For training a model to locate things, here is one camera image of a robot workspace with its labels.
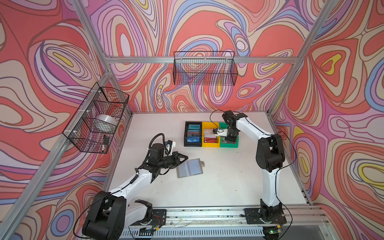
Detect silver tape roll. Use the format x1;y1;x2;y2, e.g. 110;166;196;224
96;114;118;126

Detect black plastic bin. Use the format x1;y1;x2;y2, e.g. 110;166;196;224
184;122;203;147

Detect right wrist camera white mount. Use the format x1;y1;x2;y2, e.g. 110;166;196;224
213;128;228;137

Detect red cards in yellow bin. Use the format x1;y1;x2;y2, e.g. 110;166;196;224
204;129;218;144

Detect green plastic bin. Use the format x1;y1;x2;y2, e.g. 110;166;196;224
219;122;239;148

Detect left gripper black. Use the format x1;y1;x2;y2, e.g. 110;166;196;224
156;152;188;170

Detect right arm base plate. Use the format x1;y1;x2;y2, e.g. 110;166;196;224
242;207;287;225

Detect rear black wire basket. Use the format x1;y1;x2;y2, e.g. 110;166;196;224
173;50;239;86

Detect grey card holder wallet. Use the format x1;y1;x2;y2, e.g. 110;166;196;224
177;159;205;178

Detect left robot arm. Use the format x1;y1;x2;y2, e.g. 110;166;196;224
79;133;188;240

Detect small black device in basket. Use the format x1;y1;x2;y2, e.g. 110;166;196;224
103;135;110;146

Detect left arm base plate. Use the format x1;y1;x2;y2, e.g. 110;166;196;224
132;209;167;227

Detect yellow plastic bin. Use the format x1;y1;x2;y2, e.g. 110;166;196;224
202;122;220;148

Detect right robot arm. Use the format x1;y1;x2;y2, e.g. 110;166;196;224
220;111;287;224

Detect left black wire basket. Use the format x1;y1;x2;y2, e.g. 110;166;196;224
63;83;130;154

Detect blue cards in black bin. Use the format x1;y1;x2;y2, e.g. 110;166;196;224
186;124;201;143

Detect aluminium front rail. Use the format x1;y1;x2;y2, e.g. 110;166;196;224
117;205;337;240

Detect black wire basket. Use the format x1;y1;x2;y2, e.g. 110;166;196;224
173;50;239;86
63;83;130;154

